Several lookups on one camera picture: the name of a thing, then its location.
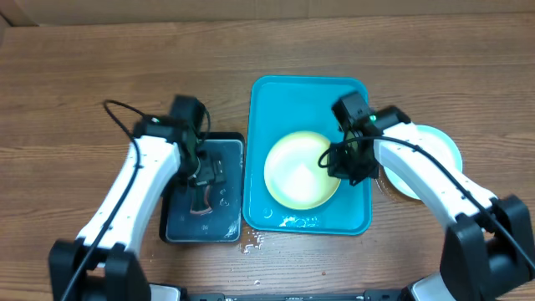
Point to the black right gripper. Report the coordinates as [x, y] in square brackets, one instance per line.
[339, 170]

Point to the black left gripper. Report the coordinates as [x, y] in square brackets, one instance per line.
[213, 171]

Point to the orange green scrub sponge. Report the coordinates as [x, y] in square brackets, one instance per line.
[200, 200]

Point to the yellow plate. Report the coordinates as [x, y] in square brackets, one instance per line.
[292, 172]

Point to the light blue plate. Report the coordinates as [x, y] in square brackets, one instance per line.
[442, 147]

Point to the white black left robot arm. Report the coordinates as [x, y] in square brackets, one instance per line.
[102, 262]

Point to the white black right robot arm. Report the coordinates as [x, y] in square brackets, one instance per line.
[489, 247]

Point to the black water basin tray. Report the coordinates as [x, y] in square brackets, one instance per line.
[223, 223]

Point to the teal plastic serving tray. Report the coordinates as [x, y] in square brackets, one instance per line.
[281, 105]

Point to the brown cardboard backdrop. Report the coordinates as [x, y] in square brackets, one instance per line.
[74, 12]

